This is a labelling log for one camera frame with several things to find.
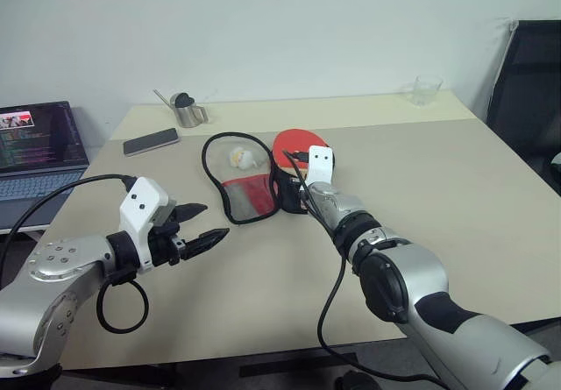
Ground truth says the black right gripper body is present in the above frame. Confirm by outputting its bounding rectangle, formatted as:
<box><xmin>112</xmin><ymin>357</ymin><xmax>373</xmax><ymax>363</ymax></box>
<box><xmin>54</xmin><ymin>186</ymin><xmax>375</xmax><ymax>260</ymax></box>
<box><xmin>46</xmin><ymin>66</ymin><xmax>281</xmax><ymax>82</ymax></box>
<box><xmin>273</xmin><ymin>171</ymin><xmax>310</xmax><ymax>215</ymax></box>

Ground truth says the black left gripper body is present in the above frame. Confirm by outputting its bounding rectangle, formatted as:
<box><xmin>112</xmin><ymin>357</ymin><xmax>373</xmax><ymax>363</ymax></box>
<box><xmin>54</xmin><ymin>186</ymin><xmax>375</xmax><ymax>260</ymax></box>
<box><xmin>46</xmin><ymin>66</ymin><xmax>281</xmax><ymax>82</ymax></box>
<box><xmin>146</xmin><ymin>200</ymin><xmax>188</xmax><ymax>268</ymax></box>

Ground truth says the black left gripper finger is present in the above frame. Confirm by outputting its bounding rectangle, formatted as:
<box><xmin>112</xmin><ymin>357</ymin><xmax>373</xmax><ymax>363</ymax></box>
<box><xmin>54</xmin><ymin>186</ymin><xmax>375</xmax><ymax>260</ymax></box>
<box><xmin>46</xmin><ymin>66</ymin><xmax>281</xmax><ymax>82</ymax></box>
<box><xmin>174</xmin><ymin>203</ymin><xmax>209</xmax><ymax>225</ymax></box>
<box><xmin>179</xmin><ymin>227</ymin><xmax>231</xmax><ymax>260</ymax></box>

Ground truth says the red table tennis paddle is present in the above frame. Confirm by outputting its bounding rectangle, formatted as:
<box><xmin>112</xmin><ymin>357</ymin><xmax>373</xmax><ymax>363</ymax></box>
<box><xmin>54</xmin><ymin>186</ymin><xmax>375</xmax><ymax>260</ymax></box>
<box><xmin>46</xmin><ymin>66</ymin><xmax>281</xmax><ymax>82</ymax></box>
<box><xmin>272</xmin><ymin>129</ymin><xmax>333</xmax><ymax>175</ymax></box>

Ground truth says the black red mesh paddle case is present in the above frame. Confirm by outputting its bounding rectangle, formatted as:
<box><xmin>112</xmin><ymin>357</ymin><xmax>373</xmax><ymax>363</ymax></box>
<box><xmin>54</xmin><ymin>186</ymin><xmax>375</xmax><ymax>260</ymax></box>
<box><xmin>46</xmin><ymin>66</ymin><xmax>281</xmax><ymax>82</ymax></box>
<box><xmin>201</xmin><ymin>131</ymin><xmax>282</xmax><ymax>226</ymax></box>

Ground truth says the dark smartphone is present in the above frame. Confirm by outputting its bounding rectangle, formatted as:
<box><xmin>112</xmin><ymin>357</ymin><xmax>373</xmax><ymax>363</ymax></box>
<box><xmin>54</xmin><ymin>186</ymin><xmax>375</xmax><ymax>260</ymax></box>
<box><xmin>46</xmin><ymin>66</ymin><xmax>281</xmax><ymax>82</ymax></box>
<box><xmin>123</xmin><ymin>127</ymin><xmax>181</xmax><ymax>159</ymax></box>

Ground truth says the stainless steel cup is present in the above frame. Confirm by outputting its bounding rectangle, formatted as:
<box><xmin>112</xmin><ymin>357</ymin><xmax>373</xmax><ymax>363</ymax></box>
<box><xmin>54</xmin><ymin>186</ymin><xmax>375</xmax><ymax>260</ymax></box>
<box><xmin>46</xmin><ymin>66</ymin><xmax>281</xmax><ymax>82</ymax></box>
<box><xmin>174</xmin><ymin>99</ymin><xmax>210</xmax><ymax>129</ymax></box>

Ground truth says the metal straw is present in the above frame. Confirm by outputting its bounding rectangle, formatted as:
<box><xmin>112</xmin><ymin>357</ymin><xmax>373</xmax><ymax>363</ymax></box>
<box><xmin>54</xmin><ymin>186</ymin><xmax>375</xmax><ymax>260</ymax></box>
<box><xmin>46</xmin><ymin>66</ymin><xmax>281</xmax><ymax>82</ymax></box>
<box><xmin>152</xmin><ymin>89</ymin><xmax>177</xmax><ymax>110</ymax></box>

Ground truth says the open grey laptop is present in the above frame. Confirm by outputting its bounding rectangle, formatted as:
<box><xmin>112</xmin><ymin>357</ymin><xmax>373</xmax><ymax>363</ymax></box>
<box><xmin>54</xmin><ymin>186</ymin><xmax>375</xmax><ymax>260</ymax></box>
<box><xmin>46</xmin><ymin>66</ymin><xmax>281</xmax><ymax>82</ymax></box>
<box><xmin>0</xmin><ymin>100</ymin><xmax>91</xmax><ymax>234</ymax></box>

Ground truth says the clear drinking glass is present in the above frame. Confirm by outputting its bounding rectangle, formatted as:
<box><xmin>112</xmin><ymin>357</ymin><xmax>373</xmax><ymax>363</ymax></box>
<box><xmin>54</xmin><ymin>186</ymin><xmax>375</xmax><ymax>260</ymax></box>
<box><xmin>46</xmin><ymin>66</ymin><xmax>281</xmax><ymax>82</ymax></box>
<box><xmin>410</xmin><ymin>74</ymin><xmax>444</xmax><ymax>108</ymax></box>

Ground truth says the dark rounded shape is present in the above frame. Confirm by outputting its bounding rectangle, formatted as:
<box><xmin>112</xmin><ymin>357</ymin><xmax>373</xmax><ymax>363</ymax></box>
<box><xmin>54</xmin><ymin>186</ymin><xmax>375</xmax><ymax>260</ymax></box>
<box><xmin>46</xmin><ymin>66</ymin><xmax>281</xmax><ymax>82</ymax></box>
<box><xmin>334</xmin><ymin>369</ymin><xmax>379</xmax><ymax>390</ymax></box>

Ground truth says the black office chair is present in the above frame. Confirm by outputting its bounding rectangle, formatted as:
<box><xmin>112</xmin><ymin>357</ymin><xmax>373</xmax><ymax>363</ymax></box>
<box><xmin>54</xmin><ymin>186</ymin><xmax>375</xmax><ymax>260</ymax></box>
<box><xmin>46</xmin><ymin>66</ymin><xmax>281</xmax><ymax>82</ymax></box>
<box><xmin>485</xmin><ymin>18</ymin><xmax>561</xmax><ymax>199</ymax></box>

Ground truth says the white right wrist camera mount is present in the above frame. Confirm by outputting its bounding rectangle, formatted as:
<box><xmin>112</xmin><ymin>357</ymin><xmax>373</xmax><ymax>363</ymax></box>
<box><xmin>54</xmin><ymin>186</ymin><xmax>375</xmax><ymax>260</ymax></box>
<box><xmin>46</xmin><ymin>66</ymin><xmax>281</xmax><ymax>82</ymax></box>
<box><xmin>303</xmin><ymin>145</ymin><xmax>336</xmax><ymax>187</ymax></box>

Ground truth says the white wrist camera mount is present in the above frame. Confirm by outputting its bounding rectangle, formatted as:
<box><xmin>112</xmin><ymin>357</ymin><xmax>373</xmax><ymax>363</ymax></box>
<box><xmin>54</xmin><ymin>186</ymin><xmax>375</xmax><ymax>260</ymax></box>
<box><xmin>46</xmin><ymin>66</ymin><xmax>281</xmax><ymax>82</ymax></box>
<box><xmin>303</xmin><ymin>145</ymin><xmax>336</xmax><ymax>187</ymax></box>
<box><xmin>118</xmin><ymin>177</ymin><xmax>170</xmax><ymax>273</ymax></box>

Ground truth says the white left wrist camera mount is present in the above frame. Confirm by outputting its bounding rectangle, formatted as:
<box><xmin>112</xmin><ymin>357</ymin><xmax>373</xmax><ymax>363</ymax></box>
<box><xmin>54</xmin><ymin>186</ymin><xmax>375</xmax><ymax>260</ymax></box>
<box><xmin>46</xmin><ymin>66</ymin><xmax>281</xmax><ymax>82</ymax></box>
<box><xmin>118</xmin><ymin>177</ymin><xmax>170</xmax><ymax>273</ymax></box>

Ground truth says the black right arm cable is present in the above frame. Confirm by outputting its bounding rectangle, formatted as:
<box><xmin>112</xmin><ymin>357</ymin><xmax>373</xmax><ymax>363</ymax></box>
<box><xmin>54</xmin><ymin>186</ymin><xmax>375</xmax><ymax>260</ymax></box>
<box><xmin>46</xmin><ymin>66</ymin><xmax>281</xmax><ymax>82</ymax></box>
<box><xmin>282</xmin><ymin>148</ymin><xmax>449</xmax><ymax>390</ymax></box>

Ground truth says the dark table frame beam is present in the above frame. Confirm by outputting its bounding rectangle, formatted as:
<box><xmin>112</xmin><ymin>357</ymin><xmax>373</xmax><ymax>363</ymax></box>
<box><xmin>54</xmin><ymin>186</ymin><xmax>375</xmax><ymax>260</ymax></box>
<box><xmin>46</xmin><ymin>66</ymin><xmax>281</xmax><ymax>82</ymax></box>
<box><xmin>238</xmin><ymin>349</ymin><xmax>359</xmax><ymax>380</ymax></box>

